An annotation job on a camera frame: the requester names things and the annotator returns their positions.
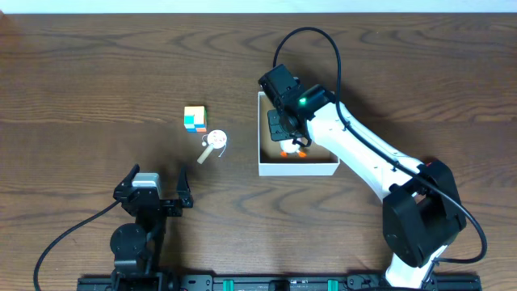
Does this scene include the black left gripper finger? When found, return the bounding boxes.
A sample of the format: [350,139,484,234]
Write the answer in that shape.
[176,167,194,208]
[120,164,140,187]

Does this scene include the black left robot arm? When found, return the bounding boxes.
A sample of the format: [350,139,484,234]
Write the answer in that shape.
[110,165,194,276]

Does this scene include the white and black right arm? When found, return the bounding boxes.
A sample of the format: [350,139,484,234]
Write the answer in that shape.
[258,65,466,289]

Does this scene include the white cardboard box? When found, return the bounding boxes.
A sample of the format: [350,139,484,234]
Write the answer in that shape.
[258,91,340,176]

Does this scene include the small wooden rattle drum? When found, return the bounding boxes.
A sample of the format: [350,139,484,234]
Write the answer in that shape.
[196,129,228,164]

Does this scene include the multicoloured puzzle cube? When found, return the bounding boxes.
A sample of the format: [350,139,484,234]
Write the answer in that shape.
[183,106,207,133]

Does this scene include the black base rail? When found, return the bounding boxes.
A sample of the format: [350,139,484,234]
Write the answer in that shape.
[76,272,481,291]

